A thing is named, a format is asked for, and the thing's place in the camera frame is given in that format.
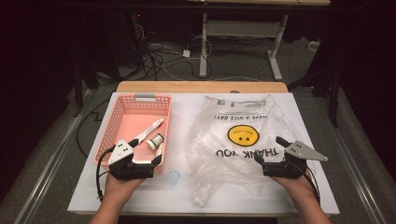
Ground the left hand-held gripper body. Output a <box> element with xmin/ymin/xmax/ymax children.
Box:
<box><xmin>107</xmin><ymin>139</ymin><xmax>155</xmax><ymax>182</ymax></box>

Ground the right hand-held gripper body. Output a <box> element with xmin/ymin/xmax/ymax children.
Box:
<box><xmin>262</xmin><ymin>140</ymin><xmax>329</xmax><ymax>180</ymax></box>

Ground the small white green bottle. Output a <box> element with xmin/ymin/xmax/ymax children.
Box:
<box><xmin>146</xmin><ymin>133</ymin><xmax>165</xmax><ymax>151</ymax></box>

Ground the pink plastic basket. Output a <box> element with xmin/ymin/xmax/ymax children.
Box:
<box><xmin>92</xmin><ymin>92</ymin><xmax>173</xmax><ymax>174</ymax></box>

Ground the white tube with red end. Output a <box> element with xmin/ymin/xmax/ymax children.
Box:
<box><xmin>134</xmin><ymin>118</ymin><xmax>165</xmax><ymax>145</ymax></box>

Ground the clear plastic bag smiley print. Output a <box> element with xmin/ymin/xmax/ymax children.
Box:
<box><xmin>186</xmin><ymin>93</ymin><xmax>317</xmax><ymax>209</ymax></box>

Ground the person's right hand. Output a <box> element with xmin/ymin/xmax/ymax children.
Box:
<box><xmin>270</xmin><ymin>172</ymin><xmax>317</xmax><ymax>202</ymax></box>

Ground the person's left hand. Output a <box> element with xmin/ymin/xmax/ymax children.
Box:
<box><xmin>103</xmin><ymin>173</ymin><xmax>145</xmax><ymax>203</ymax></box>

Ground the white table cover sheet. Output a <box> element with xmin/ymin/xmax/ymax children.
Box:
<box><xmin>67</xmin><ymin>91</ymin><xmax>340</xmax><ymax>217</ymax></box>

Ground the black stand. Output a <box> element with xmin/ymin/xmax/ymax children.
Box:
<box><xmin>72</xmin><ymin>59</ymin><xmax>124</xmax><ymax>119</ymax></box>
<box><xmin>288</xmin><ymin>66</ymin><xmax>341</xmax><ymax>129</ymax></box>

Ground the wooden table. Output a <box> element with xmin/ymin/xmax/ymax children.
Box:
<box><xmin>116</xmin><ymin>80</ymin><xmax>290</xmax><ymax>94</ymax></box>

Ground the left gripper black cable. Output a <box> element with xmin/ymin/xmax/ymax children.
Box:
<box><xmin>95</xmin><ymin>145</ymin><xmax>116</xmax><ymax>201</ymax></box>

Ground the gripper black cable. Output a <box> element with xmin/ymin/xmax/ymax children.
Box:
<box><xmin>300</xmin><ymin>167</ymin><xmax>321</xmax><ymax>205</ymax></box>
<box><xmin>95</xmin><ymin>145</ymin><xmax>116</xmax><ymax>201</ymax></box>

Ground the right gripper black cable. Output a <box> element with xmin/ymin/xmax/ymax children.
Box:
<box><xmin>300</xmin><ymin>167</ymin><xmax>321</xmax><ymax>205</ymax></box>

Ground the black floor cable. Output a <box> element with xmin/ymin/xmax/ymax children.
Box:
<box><xmin>76</xmin><ymin>98</ymin><xmax>110</xmax><ymax>159</ymax></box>

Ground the metal floor rail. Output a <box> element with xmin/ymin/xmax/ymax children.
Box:
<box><xmin>320</xmin><ymin>118</ymin><xmax>389</xmax><ymax>224</ymax></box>
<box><xmin>13</xmin><ymin>90</ymin><xmax>96</xmax><ymax>224</ymax></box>

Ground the tangle of floor cables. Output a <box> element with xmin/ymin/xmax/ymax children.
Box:
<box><xmin>132</xmin><ymin>21</ymin><xmax>216</xmax><ymax>82</ymax></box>

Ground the white metal desk frame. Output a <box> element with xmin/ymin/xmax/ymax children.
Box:
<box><xmin>199</xmin><ymin>12</ymin><xmax>290</xmax><ymax>81</ymax></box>

